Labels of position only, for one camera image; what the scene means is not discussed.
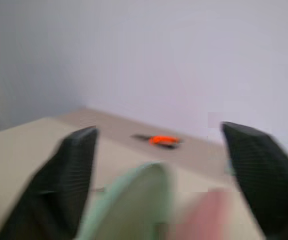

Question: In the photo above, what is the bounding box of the orange and black tool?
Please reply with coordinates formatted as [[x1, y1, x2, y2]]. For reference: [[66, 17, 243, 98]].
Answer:
[[131, 134, 185, 150]]

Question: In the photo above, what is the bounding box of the pink plate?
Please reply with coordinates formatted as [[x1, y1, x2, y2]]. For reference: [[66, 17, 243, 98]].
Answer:
[[176, 189, 244, 240]]

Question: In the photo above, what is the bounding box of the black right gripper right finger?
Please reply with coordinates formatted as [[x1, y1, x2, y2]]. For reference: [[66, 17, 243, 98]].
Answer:
[[220, 121, 288, 240]]

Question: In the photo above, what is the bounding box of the green plate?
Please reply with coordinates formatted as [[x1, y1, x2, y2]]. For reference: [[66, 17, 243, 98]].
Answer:
[[75, 161, 175, 240]]

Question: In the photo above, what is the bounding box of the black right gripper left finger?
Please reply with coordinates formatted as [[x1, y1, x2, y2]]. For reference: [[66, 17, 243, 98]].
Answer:
[[0, 125, 98, 240]]

